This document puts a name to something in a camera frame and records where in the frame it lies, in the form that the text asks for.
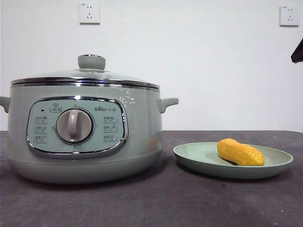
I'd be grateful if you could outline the white wall socket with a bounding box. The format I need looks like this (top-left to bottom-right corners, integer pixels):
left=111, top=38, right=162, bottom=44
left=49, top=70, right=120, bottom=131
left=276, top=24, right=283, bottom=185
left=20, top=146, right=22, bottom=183
left=79, top=2, right=100, bottom=25
left=279, top=5, right=300, bottom=27

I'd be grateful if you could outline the glass lid with green knob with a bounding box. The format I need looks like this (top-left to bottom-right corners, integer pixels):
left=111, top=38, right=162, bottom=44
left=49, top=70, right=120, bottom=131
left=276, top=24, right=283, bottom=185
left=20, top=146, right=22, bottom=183
left=10, top=54, right=160, bottom=92

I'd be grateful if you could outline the grey steamer dial knob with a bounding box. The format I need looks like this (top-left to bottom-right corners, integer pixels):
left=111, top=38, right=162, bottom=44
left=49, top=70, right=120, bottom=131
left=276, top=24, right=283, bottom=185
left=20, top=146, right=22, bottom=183
left=55, top=108, right=94, bottom=144

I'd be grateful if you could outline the pale green electric steamer pot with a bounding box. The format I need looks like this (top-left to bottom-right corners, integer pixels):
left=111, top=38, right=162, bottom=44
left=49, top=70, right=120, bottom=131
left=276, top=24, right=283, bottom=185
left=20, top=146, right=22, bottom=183
left=0, top=82, right=179, bottom=184

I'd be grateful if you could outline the pale green round plate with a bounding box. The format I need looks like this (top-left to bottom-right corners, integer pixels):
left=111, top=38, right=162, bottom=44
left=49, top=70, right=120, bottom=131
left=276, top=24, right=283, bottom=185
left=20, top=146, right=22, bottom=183
left=173, top=141, right=294, bottom=179

